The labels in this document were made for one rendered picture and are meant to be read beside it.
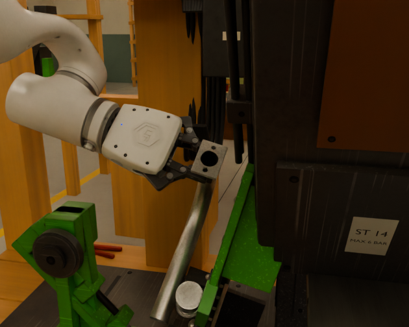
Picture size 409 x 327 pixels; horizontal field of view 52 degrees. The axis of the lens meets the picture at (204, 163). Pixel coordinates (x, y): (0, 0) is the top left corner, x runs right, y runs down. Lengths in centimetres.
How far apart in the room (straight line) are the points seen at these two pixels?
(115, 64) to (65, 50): 1111
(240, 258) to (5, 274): 69
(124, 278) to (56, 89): 48
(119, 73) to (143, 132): 1115
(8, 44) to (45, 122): 14
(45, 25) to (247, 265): 42
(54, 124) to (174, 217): 42
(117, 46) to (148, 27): 1085
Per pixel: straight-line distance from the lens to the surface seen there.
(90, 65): 71
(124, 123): 65
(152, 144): 63
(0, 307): 102
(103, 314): 75
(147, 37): 90
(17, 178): 112
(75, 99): 67
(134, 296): 93
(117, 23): 1172
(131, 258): 110
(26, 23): 61
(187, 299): 60
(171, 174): 63
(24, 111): 69
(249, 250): 56
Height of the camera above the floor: 144
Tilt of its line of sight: 18 degrees down
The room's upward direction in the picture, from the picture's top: straight up
